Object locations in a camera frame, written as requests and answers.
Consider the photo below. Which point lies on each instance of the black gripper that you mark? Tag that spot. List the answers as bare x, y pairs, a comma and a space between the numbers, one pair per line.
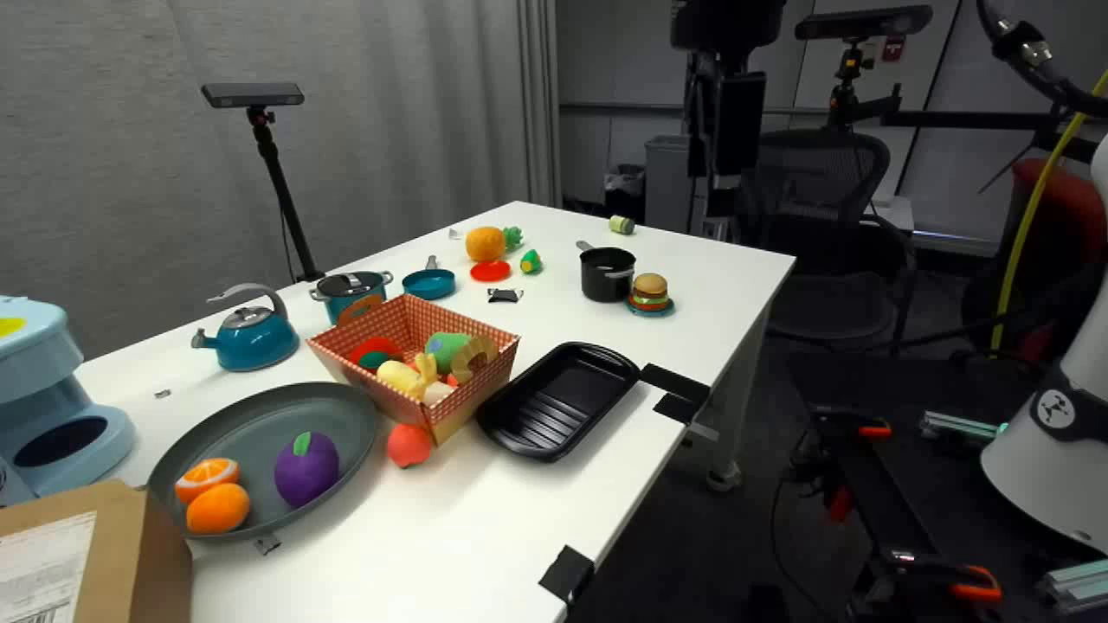
730, 21

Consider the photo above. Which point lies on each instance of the green pear plush toy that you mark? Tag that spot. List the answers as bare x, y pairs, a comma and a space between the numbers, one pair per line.
449, 348

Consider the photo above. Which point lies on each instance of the orange checkered cardboard box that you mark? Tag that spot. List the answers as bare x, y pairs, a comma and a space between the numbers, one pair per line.
462, 398

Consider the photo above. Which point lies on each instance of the yellow banana plush toy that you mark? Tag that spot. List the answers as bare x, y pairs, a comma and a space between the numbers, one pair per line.
401, 374

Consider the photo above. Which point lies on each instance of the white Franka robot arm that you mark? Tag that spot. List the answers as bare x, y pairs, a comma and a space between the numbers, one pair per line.
1057, 461

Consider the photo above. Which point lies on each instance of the teal green plush toy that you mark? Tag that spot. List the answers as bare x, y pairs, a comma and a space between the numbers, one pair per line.
513, 238

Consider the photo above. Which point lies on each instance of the yellow-orange round plush toy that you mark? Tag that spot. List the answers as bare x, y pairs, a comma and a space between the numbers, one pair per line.
486, 244

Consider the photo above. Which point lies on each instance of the red strawberry plush toy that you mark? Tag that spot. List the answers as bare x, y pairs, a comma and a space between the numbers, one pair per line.
374, 348

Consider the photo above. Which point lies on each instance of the small red-orange plush fruit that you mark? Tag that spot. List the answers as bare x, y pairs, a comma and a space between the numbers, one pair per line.
408, 449

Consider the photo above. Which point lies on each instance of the purple plum plush toy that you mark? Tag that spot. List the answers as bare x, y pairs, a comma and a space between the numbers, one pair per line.
305, 471

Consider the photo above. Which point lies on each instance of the grey oval plate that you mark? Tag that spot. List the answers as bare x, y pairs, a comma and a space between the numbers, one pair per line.
247, 435

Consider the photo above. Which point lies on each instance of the half orange plush toy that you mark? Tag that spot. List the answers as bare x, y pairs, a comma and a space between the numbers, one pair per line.
206, 475

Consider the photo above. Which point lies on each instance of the whole orange plush fruit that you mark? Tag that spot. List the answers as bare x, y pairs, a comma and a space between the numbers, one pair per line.
219, 509

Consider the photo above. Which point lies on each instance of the cardboard box with label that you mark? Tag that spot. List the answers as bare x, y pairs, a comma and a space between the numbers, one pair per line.
114, 554

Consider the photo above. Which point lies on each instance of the grey cabinet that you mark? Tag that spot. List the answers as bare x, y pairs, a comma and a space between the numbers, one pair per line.
665, 177

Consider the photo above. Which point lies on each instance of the black office chair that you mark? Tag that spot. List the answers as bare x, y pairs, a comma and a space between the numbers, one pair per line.
818, 197

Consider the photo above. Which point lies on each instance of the small green round toy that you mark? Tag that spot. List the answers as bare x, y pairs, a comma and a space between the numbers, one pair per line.
622, 228

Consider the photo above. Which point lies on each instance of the toy burger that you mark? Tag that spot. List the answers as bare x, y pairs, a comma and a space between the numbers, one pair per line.
649, 292

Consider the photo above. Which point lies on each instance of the black toy pot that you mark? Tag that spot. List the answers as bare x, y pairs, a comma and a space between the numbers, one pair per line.
608, 280

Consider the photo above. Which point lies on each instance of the small green yellow toy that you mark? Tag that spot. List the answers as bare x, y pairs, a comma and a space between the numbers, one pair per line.
532, 260

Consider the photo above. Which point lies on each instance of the red toy dish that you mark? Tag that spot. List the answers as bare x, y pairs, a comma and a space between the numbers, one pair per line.
491, 270

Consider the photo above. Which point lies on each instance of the small black clip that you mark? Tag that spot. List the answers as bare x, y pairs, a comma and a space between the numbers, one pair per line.
503, 296

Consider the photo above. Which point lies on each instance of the white table leg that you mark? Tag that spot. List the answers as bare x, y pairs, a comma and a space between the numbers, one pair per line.
730, 438

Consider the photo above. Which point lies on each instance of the black ribbed tray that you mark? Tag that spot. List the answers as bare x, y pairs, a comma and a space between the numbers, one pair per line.
556, 403

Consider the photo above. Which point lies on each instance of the teal toy pan lid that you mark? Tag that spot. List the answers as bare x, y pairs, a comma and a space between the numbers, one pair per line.
432, 285

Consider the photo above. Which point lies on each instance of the orange black bar clamp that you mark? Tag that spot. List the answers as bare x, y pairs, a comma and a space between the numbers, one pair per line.
973, 590
873, 430

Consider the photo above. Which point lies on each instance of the red chair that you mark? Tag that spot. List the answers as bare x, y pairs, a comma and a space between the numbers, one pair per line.
1067, 221

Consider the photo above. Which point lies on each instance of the teal metal bar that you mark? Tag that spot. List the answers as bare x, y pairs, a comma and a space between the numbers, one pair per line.
957, 428
1075, 584

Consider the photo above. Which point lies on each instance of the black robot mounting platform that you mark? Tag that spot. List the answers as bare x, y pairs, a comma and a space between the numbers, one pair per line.
911, 498

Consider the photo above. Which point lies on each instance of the black tripod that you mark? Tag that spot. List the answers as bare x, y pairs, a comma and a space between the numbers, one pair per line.
282, 185

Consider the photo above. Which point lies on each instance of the teal toy kettle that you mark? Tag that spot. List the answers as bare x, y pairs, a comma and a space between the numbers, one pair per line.
258, 341

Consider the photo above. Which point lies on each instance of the blue toy coffee machine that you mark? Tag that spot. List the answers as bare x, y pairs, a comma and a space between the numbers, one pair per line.
46, 403

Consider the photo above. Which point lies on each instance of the black camera boom mount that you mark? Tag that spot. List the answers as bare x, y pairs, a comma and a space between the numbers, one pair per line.
854, 92

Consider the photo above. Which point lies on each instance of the black stereo camera bar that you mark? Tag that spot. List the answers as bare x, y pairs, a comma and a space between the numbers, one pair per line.
251, 94
865, 21

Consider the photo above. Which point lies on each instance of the black table bracket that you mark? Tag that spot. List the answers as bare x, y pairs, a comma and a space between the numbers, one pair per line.
566, 572
675, 393

